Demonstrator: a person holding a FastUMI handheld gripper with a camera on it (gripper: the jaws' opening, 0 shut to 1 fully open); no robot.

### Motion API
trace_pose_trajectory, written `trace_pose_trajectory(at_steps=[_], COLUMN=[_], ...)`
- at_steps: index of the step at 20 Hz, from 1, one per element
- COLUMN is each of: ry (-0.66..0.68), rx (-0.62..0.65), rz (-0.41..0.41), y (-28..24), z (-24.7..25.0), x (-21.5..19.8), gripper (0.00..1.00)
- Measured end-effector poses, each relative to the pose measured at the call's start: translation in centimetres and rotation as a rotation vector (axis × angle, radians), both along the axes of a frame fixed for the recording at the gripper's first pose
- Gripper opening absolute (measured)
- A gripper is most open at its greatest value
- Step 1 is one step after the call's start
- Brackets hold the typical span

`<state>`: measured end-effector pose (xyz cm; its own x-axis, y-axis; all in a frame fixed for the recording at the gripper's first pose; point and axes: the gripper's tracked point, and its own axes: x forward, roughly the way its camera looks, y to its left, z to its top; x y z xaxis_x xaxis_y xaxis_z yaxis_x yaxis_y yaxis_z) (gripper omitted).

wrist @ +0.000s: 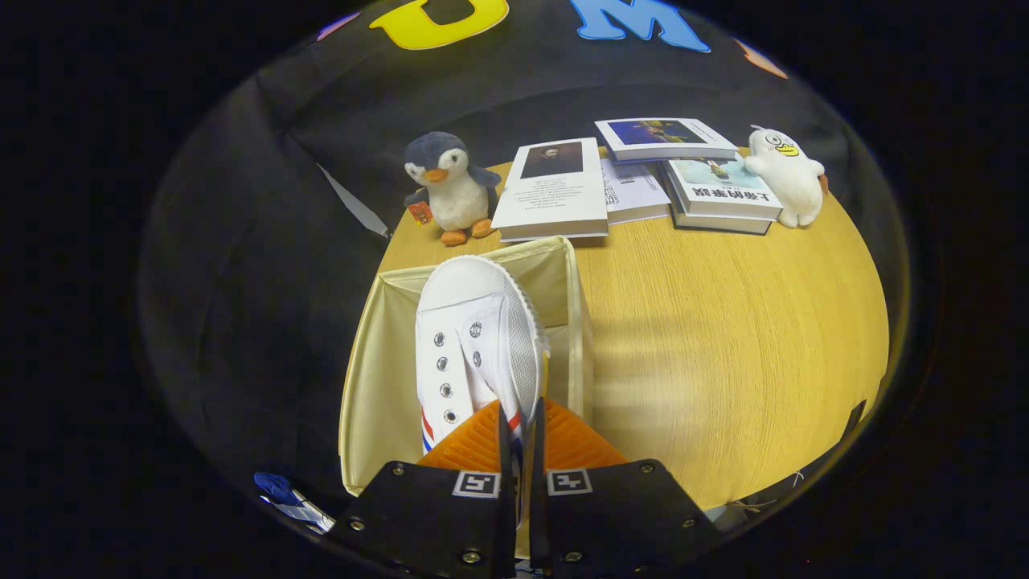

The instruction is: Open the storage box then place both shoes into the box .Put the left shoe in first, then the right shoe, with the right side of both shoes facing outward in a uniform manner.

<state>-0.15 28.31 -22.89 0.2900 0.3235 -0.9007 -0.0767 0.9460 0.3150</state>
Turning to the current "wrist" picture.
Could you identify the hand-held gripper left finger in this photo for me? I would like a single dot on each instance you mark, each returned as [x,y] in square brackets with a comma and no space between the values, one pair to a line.
[504,458]

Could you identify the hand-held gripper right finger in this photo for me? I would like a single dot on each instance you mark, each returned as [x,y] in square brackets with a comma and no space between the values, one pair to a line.
[537,458]

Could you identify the white canvas shoe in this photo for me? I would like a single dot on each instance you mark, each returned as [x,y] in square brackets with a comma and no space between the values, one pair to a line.
[474,322]

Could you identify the beige fabric storage box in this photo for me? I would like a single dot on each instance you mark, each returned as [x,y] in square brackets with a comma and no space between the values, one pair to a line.
[378,386]

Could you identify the blue and white object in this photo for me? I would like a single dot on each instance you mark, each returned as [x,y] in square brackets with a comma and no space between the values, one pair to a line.
[277,486]

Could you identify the portrait cover book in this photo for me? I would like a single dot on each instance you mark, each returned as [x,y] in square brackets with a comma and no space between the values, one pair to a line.
[555,197]

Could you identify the penguin plush toy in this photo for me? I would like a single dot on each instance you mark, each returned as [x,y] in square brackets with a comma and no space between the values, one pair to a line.
[454,197]

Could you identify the thin white booklet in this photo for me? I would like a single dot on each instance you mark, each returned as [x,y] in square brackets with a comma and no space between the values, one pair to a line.
[635,193]

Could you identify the thick teal cover book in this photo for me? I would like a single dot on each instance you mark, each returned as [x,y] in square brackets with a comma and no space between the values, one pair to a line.
[723,193]

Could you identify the blue photo cover book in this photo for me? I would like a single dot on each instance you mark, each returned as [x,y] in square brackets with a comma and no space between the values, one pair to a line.
[663,133]

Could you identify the black backdrop cloth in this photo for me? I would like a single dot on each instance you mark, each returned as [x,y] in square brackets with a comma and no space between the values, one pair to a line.
[522,88]

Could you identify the white duck plush toy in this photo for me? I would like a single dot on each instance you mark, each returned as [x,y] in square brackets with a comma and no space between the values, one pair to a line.
[788,177]

